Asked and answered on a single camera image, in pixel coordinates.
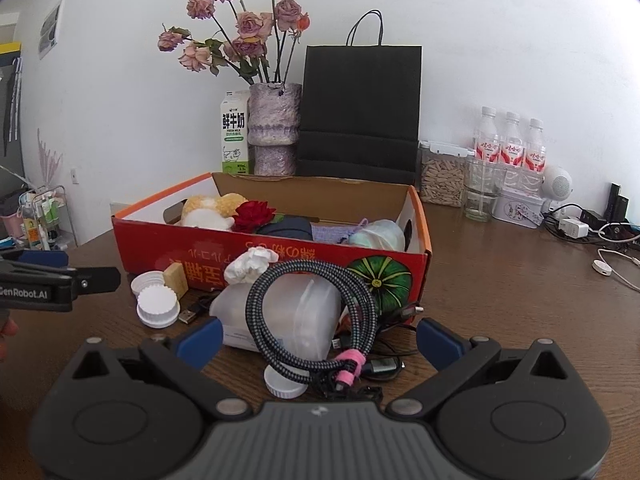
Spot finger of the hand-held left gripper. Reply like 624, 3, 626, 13
0, 249, 70, 269
65, 266, 122, 297

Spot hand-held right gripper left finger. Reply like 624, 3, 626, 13
67, 317, 251, 420

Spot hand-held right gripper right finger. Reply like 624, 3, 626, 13
385, 317, 571, 420

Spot white fluted-lid bottle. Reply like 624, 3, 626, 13
137, 284, 181, 330

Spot black usb cable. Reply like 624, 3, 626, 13
178, 294, 426, 402

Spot grey braided cable coil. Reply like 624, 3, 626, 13
244, 260, 379, 392

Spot red cardboard box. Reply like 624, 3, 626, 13
111, 172, 432, 314

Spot translucent plastic container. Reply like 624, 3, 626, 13
209, 275, 344, 361

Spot light green bundle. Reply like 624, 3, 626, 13
348, 219, 406, 252

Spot yellow white plush toy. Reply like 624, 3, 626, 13
180, 192, 249, 231

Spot red artificial rose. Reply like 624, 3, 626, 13
231, 200, 277, 234

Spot navy zip pouch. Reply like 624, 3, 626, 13
257, 216, 314, 241

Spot purple knitted cloth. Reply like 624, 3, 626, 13
312, 217, 372, 246

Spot person's left hand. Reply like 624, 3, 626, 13
0, 318, 20, 362

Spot pink cup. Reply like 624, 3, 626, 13
0, 209, 27, 239

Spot white fluted cap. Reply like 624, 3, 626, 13
130, 270, 166, 297

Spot small wooden block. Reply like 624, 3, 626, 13
164, 262, 190, 301

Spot small crumpled white tissue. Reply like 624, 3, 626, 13
223, 247, 280, 286

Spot white round cap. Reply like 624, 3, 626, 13
263, 364, 309, 400

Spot clear drinking glass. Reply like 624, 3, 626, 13
463, 158, 504, 224

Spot white printed tin box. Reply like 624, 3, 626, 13
492, 186, 546, 230

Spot clear jar of seeds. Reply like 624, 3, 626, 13
417, 141, 475, 209

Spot white charger block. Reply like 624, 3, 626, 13
558, 217, 590, 240

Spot white round speaker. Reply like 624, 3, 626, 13
542, 165, 574, 212

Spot green white milk carton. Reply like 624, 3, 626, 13
219, 90, 250, 176

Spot red label water bottle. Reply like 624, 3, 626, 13
499, 111, 524, 167
472, 106, 501, 162
522, 118, 547, 173

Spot purple textured vase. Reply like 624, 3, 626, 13
247, 82, 303, 177

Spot black upright device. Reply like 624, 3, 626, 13
607, 182, 630, 221

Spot black paper bag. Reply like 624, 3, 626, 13
295, 9, 423, 186

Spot dried pink roses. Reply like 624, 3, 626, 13
158, 0, 311, 87

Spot metal wire rack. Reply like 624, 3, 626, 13
19, 185, 79, 252

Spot purple plant wall decal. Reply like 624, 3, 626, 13
36, 129, 64, 187

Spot chargers and cables cluster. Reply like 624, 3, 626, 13
577, 210, 640, 252

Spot wall poster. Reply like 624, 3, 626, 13
38, 0, 66, 61

